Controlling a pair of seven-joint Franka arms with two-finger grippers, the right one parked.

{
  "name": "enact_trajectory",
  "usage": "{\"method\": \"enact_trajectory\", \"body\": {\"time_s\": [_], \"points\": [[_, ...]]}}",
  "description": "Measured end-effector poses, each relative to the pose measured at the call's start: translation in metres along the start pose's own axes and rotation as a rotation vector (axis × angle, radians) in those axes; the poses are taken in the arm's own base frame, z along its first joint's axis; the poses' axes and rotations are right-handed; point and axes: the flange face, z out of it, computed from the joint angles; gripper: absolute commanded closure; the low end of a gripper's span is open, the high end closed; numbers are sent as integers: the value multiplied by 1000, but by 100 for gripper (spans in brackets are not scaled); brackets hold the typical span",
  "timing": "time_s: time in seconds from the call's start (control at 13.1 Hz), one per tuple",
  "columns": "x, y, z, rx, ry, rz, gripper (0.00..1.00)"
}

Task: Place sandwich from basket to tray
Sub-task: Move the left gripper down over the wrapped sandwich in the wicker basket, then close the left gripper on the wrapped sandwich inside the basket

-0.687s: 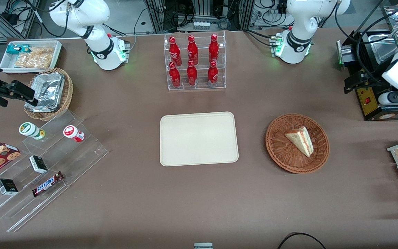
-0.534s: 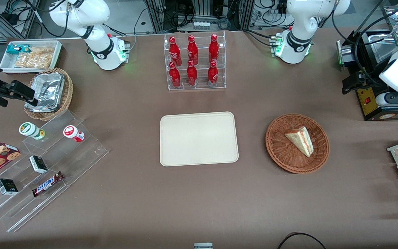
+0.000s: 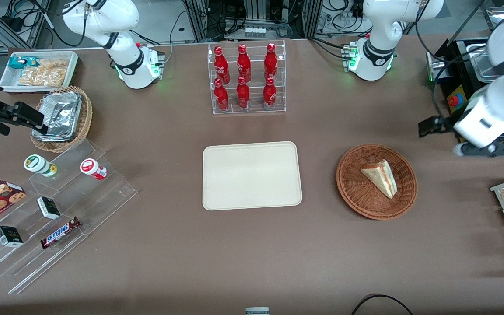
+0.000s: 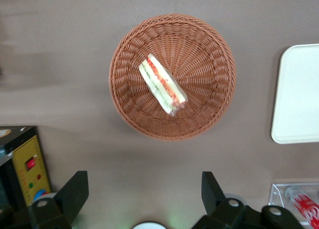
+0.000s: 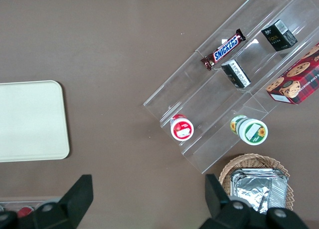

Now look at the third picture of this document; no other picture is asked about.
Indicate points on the beige plastic tray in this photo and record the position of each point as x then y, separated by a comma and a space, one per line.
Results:
252, 175

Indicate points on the Snickers chocolate bar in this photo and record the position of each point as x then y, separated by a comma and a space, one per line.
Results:
59, 232

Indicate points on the small black carton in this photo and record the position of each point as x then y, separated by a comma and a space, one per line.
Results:
9, 236
49, 208

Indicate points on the clear acrylic bottle rack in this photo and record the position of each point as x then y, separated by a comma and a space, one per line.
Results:
254, 103

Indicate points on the green lid white bottle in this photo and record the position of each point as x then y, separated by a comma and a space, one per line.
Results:
35, 163

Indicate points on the red soda bottle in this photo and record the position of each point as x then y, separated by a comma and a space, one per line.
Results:
269, 94
221, 96
271, 61
243, 63
243, 94
221, 63

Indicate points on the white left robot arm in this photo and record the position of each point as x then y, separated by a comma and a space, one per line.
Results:
379, 26

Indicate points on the teal snack packet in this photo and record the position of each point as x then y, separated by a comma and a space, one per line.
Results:
18, 62

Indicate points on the clear acrylic stepped stand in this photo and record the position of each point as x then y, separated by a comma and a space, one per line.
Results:
81, 201

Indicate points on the red lid white bottle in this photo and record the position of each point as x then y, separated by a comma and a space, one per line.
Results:
91, 167

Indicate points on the white power strip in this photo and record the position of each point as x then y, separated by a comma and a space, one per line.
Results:
254, 32

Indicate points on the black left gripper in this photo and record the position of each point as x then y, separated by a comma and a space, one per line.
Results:
445, 124

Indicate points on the aluminium foil container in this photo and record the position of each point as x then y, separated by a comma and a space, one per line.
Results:
61, 113

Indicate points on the white rectangular bin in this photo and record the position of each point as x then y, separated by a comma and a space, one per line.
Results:
8, 81

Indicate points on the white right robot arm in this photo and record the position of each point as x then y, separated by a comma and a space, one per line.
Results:
123, 65

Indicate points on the red emergency stop button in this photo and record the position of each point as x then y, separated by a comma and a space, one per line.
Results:
453, 100

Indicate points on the steel pan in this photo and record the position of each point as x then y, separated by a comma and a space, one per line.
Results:
481, 65

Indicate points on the brown round wicker basket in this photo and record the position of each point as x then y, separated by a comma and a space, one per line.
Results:
357, 192

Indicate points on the light wicker basket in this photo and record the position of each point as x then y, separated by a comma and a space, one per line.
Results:
85, 118

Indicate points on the triangle sandwich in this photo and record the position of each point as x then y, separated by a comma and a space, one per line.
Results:
381, 177

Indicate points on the clear bag of chips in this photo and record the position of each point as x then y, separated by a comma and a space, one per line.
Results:
44, 74

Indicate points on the black appliance box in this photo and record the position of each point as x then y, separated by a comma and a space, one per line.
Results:
457, 65

